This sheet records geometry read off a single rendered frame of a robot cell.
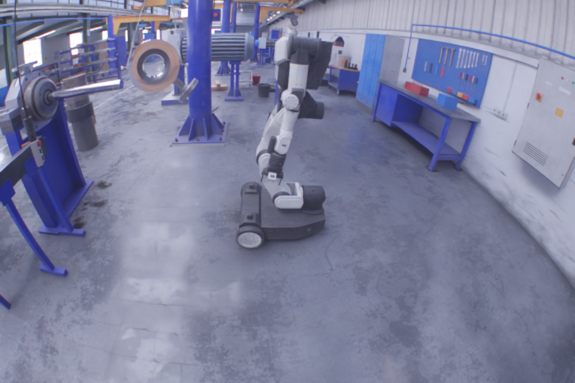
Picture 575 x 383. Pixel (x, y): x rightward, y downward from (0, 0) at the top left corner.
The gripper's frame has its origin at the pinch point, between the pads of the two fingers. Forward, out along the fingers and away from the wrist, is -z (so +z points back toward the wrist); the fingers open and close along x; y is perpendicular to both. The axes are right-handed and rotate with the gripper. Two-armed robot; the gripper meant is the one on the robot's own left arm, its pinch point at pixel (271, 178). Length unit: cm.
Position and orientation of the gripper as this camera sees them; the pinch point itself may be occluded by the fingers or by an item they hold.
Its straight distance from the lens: 140.6
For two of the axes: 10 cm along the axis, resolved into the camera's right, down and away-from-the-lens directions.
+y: 0.9, 5.2, -8.5
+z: 2.8, -8.3, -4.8
